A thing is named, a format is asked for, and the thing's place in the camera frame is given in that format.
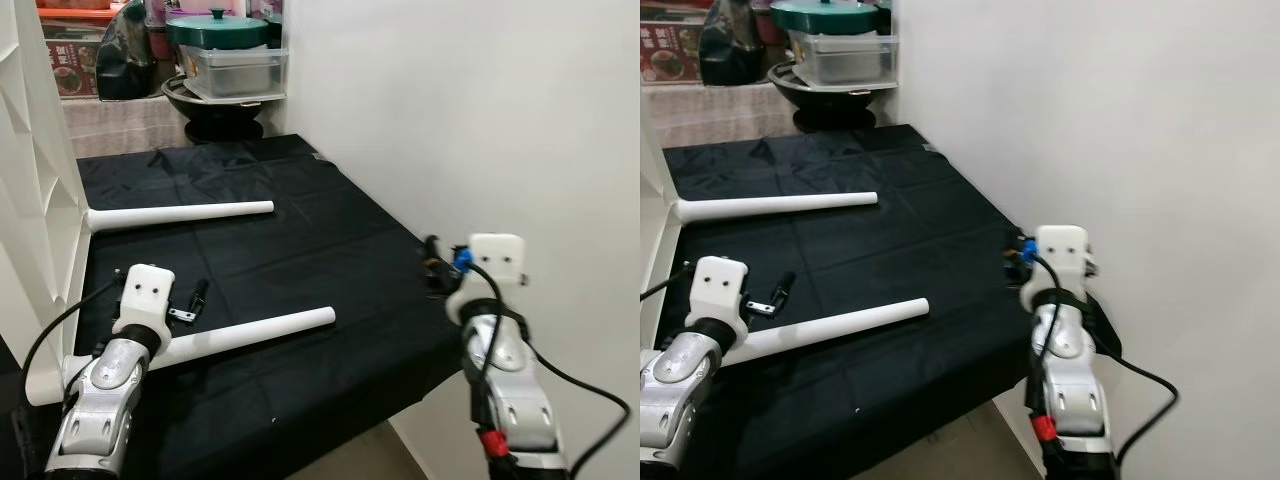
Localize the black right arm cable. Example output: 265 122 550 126
455 250 633 480
1015 240 1181 471

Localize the orange-lidded storage box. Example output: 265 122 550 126
35 0 126 99
640 0 706 86

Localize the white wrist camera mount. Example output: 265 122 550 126
690 256 751 331
455 233 529 311
1020 225 1091 301
112 264 178 336

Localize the white plastic table top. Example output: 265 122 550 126
640 120 691 351
0 0 96 406

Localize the green pot with lid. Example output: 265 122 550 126
165 8 273 49
770 0 881 36

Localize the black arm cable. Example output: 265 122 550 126
15 275 126 471
1015 240 1181 471
640 265 696 301
455 250 633 480

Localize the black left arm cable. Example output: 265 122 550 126
640 265 696 301
15 275 126 471

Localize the black glossy bag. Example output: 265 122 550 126
700 0 781 86
95 5 171 101

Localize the black floor cloth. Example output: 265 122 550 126
660 125 1121 480
20 133 471 480

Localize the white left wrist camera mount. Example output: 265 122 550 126
112 264 178 336
690 256 751 331

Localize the black wok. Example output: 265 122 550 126
162 78 286 143
768 62 896 131

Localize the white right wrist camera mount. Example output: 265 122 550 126
455 233 529 311
1020 225 1091 301

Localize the beige cloth-covered stand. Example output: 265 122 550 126
60 95 191 159
640 82 801 149

